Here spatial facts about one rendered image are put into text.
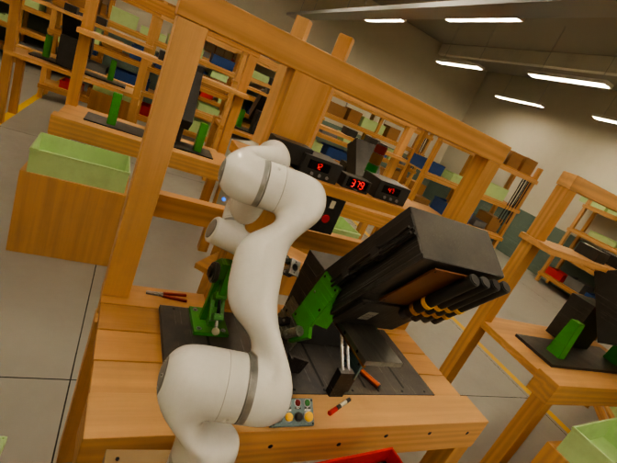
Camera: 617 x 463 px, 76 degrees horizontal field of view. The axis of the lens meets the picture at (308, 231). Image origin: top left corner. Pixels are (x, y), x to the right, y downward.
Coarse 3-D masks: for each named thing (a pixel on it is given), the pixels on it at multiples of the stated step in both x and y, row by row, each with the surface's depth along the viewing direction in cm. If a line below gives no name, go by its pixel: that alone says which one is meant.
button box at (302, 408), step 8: (304, 400) 124; (296, 408) 121; (304, 408) 123; (312, 408) 124; (304, 416) 121; (280, 424) 117; (288, 424) 118; (296, 424) 119; (304, 424) 120; (312, 424) 122
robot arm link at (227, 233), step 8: (208, 224) 122; (216, 224) 117; (224, 224) 117; (232, 224) 120; (240, 224) 122; (208, 232) 118; (216, 232) 116; (224, 232) 117; (232, 232) 118; (240, 232) 120; (248, 232) 124; (208, 240) 117; (216, 240) 117; (224, 240) 117; (232, 240) 119; (240, 240) 120; (224, 248) 120; (232, 248) 120
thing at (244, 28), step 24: (192, 0) 112; (216, 0) 114; (216, 24) 117; (240, 24) 119; (264, 24) 121; (264, 48) 124; (288, 48) 127; (312, 48) 130; (312, 72) 133; (336, 72) 136; (360, 72) 139; (360, 96) 143; (384, 96) 147; (408, 96) 150; (408, 120) 155; (432, 120) 159; (456, 120) 164; (456, 144) 170; (480, 144) 174; (504, 144) 179
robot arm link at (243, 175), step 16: (272, 144) 88; (224, 160) 78; (240, 160) 76; (256, 160) 77; (272, 160) 87; (288, 160) 91; (224, 176) 76; (240, 176) 75; (256, 176) 76; (224, 192) 79; (240, 192) 77; (256, 192) 77
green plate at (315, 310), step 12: (324, 276) 140; (312, 288) 142; (324, 288) 137; (336, 288) 132; (312, 300) 139; (324, 300) 134; (300, 312) 141; (312, 312) 136; (324, 312) 135; (300, 324) 138; (312, 324) 134; (324, 324) 138
